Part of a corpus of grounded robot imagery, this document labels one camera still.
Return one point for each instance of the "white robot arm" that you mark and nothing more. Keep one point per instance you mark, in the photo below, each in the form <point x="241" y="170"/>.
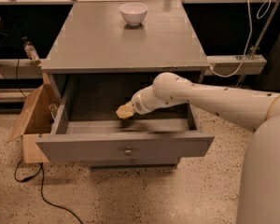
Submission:
<point x="256" y="111"/>

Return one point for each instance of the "round metal drawer knob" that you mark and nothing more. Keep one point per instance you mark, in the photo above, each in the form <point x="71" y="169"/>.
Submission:
<point x="128" y="152"/>

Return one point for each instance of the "grey wooden drawer cabinet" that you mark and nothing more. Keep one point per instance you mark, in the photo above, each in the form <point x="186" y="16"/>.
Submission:
<point x="96" y="40"/>

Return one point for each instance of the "brown cardboard box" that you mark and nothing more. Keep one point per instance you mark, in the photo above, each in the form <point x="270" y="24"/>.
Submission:
<point x="35" y="121"/>

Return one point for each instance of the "open grey top drawer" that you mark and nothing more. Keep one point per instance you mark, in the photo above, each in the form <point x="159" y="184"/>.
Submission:
<point x="87" y="127"/>

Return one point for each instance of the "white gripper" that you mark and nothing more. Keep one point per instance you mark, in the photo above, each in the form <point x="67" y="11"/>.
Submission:
<point x="137" y="104"/>

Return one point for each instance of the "white ceramic bowl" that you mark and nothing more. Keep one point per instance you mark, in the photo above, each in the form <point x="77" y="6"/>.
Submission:
<point x="133" y="13"/>

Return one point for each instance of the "clear plastic bottle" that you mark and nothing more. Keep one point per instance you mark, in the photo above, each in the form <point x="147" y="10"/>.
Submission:
<point x="30" y="51"/>

